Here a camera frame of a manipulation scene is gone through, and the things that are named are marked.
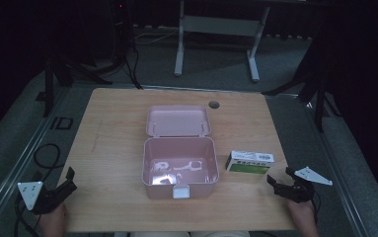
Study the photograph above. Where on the green and white medicine box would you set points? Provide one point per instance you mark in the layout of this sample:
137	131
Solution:
249	162

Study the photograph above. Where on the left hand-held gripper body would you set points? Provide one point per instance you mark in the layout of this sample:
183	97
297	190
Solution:
41	198

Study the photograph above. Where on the black stand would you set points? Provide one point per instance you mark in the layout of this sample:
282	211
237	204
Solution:
61	75
311	82

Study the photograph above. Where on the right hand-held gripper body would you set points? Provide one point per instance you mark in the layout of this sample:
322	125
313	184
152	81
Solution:
303	187

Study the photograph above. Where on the round table grommet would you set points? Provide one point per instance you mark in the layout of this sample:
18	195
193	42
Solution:
213	105

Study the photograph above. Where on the white metal desk frame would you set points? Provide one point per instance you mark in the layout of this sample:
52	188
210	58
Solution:
219	36

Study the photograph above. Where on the person's right hand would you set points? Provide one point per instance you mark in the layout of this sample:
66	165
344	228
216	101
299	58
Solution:
303	216

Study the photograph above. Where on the pink storage box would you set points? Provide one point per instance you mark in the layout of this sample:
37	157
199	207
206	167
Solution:
179	151

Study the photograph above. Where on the person's left hand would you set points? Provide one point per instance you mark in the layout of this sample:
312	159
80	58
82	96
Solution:
54	221

